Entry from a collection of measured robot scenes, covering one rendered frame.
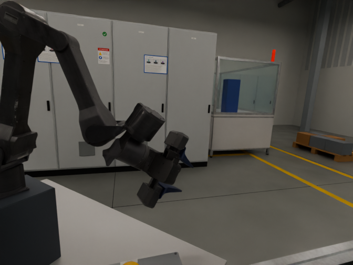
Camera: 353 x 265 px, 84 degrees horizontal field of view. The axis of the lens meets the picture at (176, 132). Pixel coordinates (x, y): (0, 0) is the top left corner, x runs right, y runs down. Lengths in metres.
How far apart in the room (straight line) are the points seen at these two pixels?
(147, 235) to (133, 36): 2.83
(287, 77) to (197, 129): 7.63
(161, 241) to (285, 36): 10.19
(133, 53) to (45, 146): 1.83
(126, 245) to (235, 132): 3.84
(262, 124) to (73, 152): 3.69
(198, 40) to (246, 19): 6.18
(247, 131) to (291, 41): 6.85
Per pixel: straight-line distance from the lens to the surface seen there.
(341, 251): 0.65
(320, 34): 9.39
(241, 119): 4.33
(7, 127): 0.53
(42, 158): 3.45
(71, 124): 3.23
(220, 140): 4.19
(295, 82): 10.83
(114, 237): 0.71
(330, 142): 5.54
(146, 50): 3.17
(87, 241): 0.72
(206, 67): 3.39
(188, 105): 3.28
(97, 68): 3.13
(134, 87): 3.11
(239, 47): 9.11
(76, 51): 0.47
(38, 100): 3.30
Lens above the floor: 1.30
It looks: 11 degrees down
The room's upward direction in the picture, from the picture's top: 2 degrees clockwise
